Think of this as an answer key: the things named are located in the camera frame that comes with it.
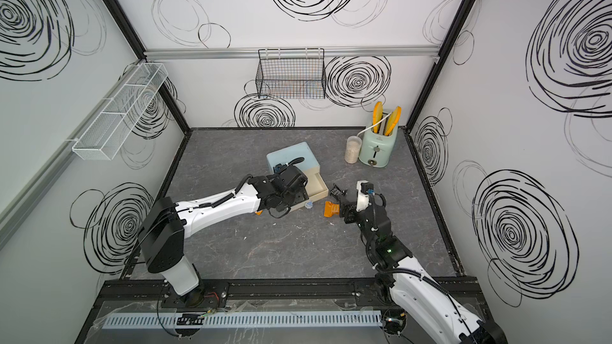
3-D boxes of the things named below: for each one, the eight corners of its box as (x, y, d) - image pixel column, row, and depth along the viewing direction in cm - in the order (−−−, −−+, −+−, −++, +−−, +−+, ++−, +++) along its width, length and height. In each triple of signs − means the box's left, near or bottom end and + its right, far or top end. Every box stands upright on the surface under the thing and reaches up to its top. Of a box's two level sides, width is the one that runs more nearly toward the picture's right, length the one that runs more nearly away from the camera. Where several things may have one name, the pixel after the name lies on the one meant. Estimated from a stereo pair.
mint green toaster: (359, 169, 106) (365, 148, 95) (356, 149, 114) (361, 126, 103) (394, 169, 106) (404, 148, 95) (388, 149, 114) (397, 127, 103)
